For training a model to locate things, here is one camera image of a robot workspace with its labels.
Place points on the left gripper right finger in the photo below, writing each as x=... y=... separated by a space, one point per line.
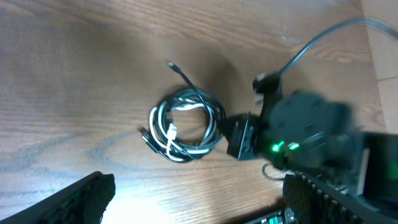
x=313 y=201

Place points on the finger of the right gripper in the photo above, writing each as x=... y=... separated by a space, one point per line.
x=241 y=133

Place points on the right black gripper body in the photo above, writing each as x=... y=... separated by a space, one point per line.
x=307 y=131

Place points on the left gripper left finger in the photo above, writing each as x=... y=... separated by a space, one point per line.
x=83 y=202

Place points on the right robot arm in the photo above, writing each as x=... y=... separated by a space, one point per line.
x=373 y=172

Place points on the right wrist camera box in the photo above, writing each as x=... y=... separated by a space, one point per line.
x=267 y=88

